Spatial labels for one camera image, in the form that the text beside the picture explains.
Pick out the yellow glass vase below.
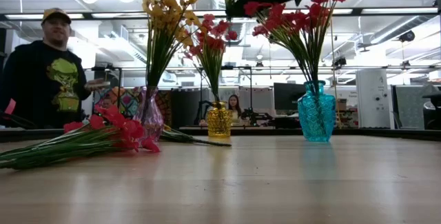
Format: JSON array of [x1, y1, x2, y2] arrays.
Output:
[[206, 100, 234, 138]]

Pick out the blue glass vase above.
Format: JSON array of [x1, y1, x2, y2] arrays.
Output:
[[297, 80, 337, 143]]

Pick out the pink glass vase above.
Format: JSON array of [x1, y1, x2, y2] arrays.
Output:
[[132, 85, 165, 144]]

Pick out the black computer monitor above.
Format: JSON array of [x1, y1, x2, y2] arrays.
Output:
[[274, 82, 307, 112]]

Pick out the black overhead beam with lights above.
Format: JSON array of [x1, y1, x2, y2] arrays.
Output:
[[3, 8, 441, 21]]

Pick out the colourful patterned cloth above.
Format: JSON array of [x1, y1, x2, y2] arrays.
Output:
[[92, 86, 139, 118]]

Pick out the white tall cabinet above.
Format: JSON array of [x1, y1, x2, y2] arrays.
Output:
[[355, 68, 392, 123]]

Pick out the black round ceiling speaker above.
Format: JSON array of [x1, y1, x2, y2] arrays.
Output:
[[398, 30, 416, 43]]

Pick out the grey partition panel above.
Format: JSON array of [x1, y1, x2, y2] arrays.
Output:
[[392, 85, 431, 130]]

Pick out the black background workstation frame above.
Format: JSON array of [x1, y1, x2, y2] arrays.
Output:
[[85, 65, 254, 114]]

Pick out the white rectangular ceiling duct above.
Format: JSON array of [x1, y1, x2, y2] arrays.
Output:
[[98, 22, 176, 83]]

